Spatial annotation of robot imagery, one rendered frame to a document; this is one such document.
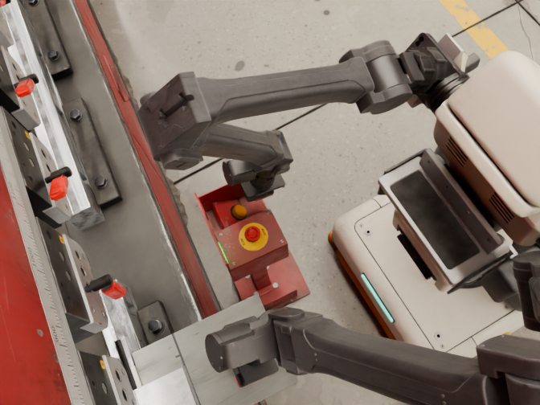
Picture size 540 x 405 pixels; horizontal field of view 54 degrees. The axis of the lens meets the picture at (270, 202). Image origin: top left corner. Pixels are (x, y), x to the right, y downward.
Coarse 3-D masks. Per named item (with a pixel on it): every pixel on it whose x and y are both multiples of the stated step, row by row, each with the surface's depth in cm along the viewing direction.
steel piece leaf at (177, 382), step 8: (184, 368) 96; (168, 376) 97; (176, 376) 97; (184, 376) 97; (152, 384) 97; (160, 384) 97; (168, 384) 97; (176, 384) 96; (184, 384) 96; (136, 392) 96; (144, 392) 96; (152, 392) 96; (160, 392) 96; (168, 392) 96; (176, 392) 96; (184, 392) 96; (192, 392) 94; (144, 400) 96; (152, 400) 96; (160, 400) 96; (168, 400) 96; (176, 400) 95; (184, 400) 95; (192, 400) 95
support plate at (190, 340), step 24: (240, 312) 101; (168, 336) 100; (192, 336) 100; (144, 360) 99; (168, 360) 98; (192, 360) 98; (144, 384) 97; (216, 384) 96; (264, 384) 96; (288, 384) 96
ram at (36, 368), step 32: (0, 128) 76; (0, 160) 70; (0, 192) 65; (0, 224) 61; (32, 224) 71; (0, 256) 57; (0, 288) 53; (32, 288) 61; (0, 320) 51; (32, 320) 58; (64, 320) 67; (0, 352) 48; (32, 352) 54; (0, 384) 46; (32, 384) 51; (64, 384) 58
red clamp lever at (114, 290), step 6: (102, 276) 79; (108, 276) 79; (90, 282) 79; (96, 282) 79; (102, 282) 79; (108, 282) 79; (114, 282) 83; (84, 288) 79; (90, 288) 79; (96, 288) 79; (102, 288) 79; (108, 288) 82; (114, 288) 82; (120, 288) 84; (108, 294) 83; (114, 294) 84; (120, 294) 85
